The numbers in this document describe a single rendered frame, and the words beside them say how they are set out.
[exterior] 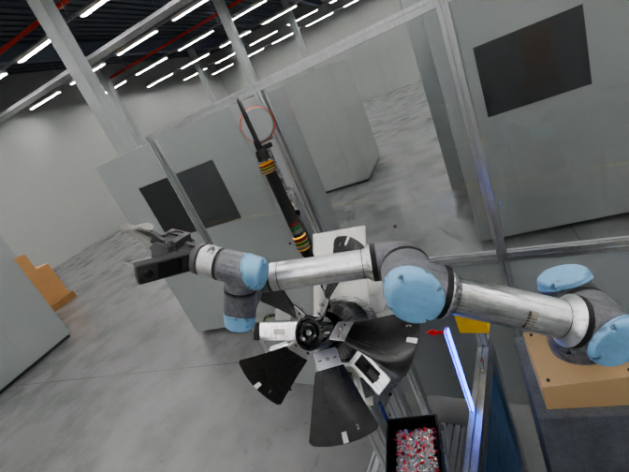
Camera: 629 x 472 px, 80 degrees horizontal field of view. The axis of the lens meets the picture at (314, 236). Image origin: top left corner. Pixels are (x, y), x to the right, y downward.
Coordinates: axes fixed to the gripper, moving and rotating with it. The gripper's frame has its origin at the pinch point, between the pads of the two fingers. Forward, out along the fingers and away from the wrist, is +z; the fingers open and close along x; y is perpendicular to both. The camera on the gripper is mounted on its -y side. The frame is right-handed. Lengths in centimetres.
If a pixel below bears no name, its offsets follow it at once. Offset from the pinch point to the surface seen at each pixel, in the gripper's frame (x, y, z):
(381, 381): -51, 33, -66
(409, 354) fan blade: -32, 28, -72
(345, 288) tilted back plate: -40, 66, -45
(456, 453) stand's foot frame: -128, 79, -110
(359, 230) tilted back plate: -18, 78, -46
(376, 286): -54, 97, -56
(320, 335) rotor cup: -38, 32, -43
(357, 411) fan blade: -58, 25, -60
